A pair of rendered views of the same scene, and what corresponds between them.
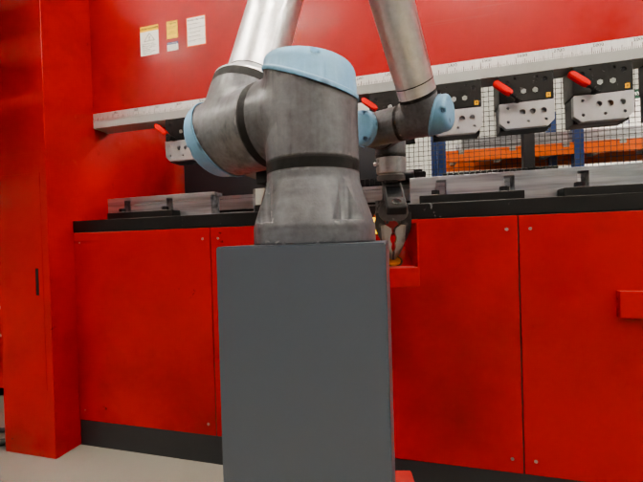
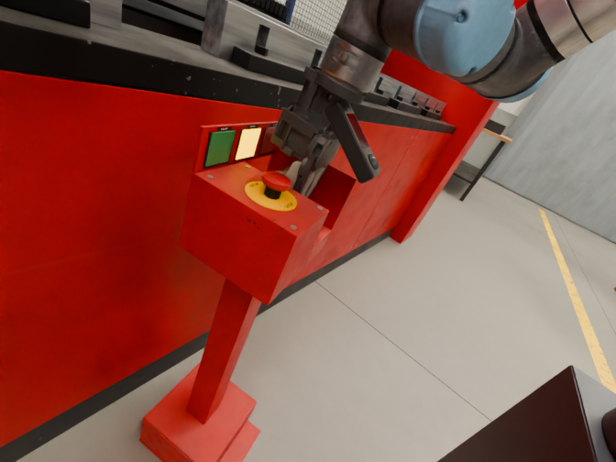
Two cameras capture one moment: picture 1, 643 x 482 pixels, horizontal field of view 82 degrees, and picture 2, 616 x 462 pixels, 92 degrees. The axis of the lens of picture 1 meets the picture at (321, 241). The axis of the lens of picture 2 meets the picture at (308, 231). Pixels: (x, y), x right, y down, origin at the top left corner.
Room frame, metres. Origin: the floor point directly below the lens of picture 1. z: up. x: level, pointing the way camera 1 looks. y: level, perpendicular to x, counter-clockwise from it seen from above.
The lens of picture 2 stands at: (0.81, 0.25, 0.96)
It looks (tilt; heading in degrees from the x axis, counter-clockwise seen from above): 30 degrees down; 282
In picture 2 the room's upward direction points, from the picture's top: 24 degrees clockwise
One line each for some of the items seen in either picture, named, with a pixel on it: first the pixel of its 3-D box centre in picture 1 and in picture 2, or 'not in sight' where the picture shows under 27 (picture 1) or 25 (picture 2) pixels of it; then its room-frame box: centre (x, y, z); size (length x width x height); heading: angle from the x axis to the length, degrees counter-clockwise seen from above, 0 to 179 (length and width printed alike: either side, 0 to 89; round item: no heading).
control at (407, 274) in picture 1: (372, 248); (276, 202); (0.95, -0.13, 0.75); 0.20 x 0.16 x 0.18; 88
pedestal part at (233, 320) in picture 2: not in sight; (225, 344); (0.95, -0.13, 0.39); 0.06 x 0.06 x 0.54; 88
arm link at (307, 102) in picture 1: (306, 111); not in sight; (0.47, 0.01, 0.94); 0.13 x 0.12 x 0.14; 52
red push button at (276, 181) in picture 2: not in sight; (274, 188); (0.95, -0.08, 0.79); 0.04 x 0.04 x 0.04
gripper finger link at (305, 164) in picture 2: (384, 224); (308, 168); (0.93, -0.16, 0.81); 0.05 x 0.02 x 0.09; 88
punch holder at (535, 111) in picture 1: (522, 104); not in sight; (1.17, -0.64, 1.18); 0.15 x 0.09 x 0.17; 75
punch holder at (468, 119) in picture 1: (454, 112); not in sight; (1.22, -0.45, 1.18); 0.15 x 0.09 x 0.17; 75
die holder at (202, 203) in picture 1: (164, 208); not in sight; (1.52, 0.64, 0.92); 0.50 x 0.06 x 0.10; 75
